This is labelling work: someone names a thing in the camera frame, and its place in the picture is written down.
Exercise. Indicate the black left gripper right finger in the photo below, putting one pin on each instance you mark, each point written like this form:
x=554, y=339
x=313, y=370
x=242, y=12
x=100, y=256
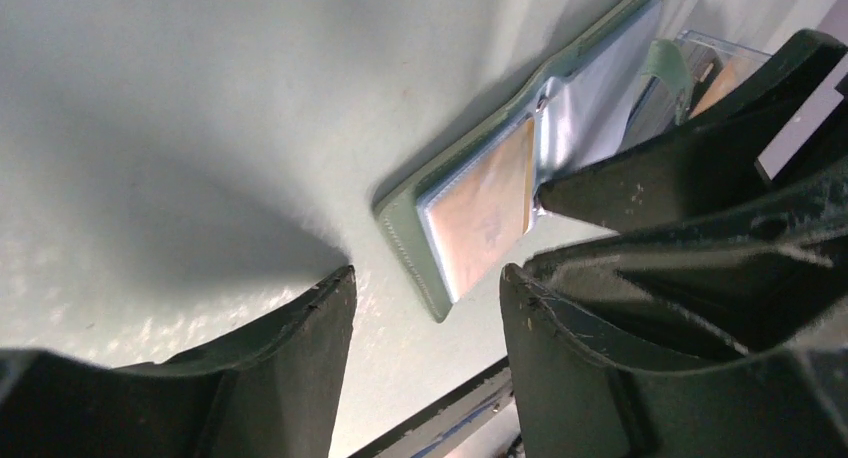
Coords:
x=586, y=388

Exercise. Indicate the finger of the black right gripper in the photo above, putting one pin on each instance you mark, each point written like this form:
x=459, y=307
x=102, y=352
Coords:
x=708, y=164
x=739, y=281

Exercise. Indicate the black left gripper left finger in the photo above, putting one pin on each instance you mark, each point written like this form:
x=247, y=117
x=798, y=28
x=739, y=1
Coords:
x=270, y=388

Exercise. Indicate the clear plastic card box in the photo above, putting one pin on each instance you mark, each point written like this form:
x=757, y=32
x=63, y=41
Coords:
x=709, y=77

